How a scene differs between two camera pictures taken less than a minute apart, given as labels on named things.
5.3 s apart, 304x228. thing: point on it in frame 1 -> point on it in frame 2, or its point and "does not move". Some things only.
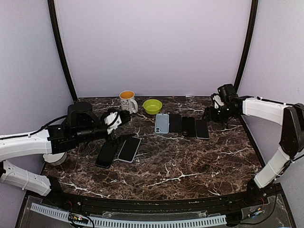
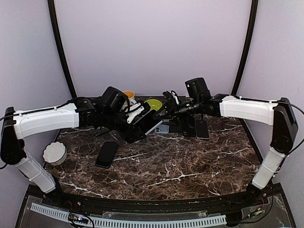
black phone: x=105 y=156 does not move
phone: x=202 y=129 does not move
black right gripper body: x=219 y=116 -> x=174 y=110
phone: x=129 y=149 -> x=148 y=122
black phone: x=175 y=123 does not move
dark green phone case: x=188 y=125 does not move
